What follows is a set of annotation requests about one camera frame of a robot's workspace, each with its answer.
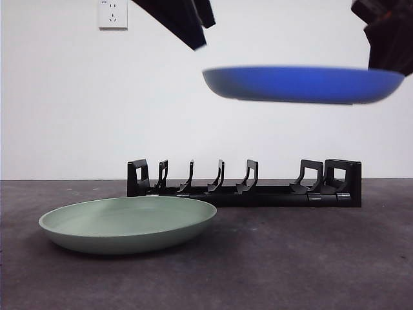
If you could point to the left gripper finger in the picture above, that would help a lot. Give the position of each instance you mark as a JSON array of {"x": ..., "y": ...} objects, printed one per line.
[
  {"x": 205, "y": 13},
  {"x": 180, "y": 19}
]

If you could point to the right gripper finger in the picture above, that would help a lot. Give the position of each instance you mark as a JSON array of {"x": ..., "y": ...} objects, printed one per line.
[{"x": 392, "y": 45}]

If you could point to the blue round plate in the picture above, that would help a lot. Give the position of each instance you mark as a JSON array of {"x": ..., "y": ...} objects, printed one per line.
[{"x": 300, "y": 84}]

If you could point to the pale green round plate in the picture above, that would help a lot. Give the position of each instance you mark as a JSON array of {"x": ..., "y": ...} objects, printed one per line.
[{"x": 113, "y": 226}]

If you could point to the black plastic plate rack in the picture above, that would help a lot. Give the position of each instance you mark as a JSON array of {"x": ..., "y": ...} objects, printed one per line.
[{"x": 284, "y": 197}]

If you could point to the white wall socket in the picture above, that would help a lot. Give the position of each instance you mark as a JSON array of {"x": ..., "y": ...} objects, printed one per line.
[{"x": 113, "y": 14}]

